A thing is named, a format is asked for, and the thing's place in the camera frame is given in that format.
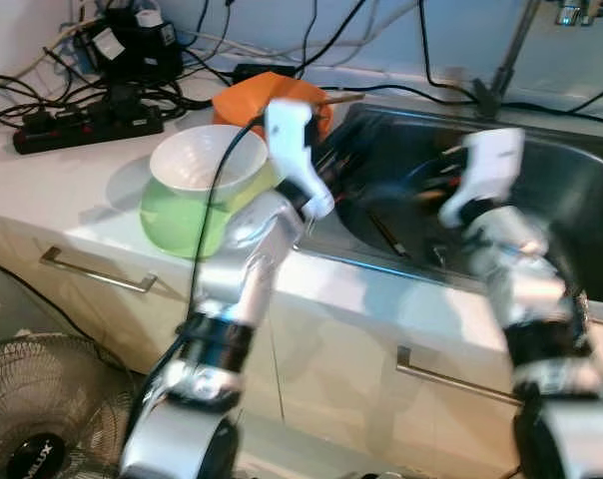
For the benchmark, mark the white bowl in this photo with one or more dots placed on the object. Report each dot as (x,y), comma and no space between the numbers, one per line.
(197,160)

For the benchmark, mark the light green plastic plate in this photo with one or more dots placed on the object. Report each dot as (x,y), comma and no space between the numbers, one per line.
(172,225)

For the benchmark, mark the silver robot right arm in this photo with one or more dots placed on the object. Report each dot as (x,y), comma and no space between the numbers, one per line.
(531,289)

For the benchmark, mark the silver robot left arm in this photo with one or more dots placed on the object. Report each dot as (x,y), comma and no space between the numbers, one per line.
(242,249)

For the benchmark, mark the white kitchen cabinet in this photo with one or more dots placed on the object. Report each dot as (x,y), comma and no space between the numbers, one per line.
(321,339)

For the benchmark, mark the orange plastic bowl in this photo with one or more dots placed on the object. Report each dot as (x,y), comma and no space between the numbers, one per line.
(244,100)

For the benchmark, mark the small black power adapter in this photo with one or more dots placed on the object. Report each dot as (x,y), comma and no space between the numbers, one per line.
(262,72)

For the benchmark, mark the stainless steel sink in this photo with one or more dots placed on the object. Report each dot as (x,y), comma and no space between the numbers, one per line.
(571,200)

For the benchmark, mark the black stand pole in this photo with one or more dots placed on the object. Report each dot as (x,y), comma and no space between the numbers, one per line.
(506,55)

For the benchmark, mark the chrome faucet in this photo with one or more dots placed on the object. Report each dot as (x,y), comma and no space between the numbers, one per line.
(581,12)

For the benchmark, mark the black charger device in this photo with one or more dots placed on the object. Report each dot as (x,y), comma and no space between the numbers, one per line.
(137,45)

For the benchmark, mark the black power strip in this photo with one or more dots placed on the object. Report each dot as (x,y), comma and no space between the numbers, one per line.
(92,128)

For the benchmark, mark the metal floor fan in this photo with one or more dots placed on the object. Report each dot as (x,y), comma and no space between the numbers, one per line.
(42,419)

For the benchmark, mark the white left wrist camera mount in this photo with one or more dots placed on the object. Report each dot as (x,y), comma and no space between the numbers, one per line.
(292,140)

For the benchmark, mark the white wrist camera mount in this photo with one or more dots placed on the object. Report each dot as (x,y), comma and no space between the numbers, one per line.
(491,165)
(292,140)

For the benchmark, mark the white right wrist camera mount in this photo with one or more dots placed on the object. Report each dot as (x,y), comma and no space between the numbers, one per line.
(491,165)

